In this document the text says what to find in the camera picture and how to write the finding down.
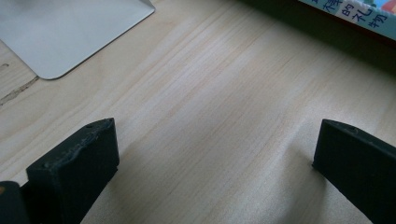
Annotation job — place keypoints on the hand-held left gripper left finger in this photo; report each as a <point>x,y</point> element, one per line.
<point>71,174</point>

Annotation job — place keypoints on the light blue monster picture book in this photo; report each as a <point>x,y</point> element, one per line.
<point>367,14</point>

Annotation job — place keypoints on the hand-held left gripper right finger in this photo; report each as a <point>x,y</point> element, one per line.
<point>358,168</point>

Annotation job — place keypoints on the red picture book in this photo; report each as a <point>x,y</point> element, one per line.
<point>373,33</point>

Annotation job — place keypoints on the clear acrylic book stand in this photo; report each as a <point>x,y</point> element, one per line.
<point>62,34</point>

